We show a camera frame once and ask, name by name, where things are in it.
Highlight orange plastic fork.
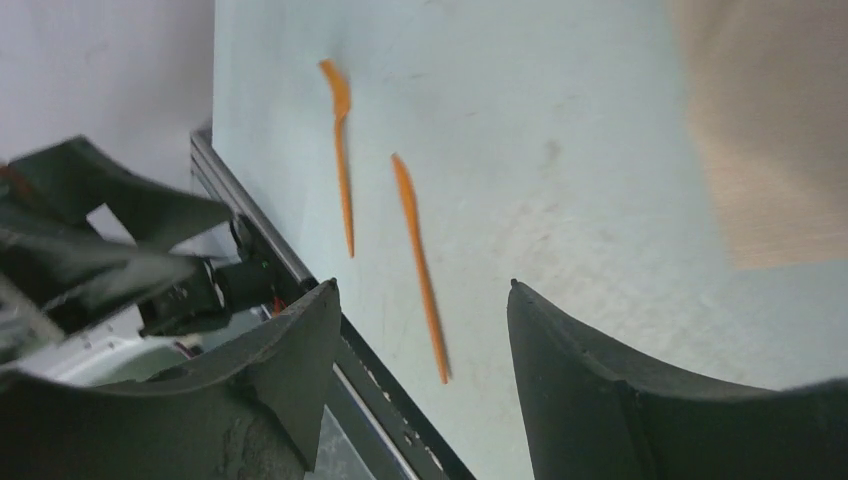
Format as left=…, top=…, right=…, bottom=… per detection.
left=319, top=58, right=355, bottom=258

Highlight orange plastic knife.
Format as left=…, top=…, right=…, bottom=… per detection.
left=390, top=153, right=450, bottom=385

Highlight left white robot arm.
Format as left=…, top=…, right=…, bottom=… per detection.
left=1, top=135, right=284, bottom=385

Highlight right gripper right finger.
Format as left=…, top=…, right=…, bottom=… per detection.
left=507, top=281, right=847, bottom=479

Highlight beige cloth napkin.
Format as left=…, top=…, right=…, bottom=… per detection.
left=668, top=1, right=847, bottom=268

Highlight aluminium frame rail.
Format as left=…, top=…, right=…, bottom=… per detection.
left=190, top=127, right=318, bottom=292

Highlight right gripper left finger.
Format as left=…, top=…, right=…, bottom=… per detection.
left=1, top=280, right=341, bottom=479

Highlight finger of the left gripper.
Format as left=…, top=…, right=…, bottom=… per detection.
left=1, top=206, right=199, bottom=332
left=6, top=136, right=233, bottom=250

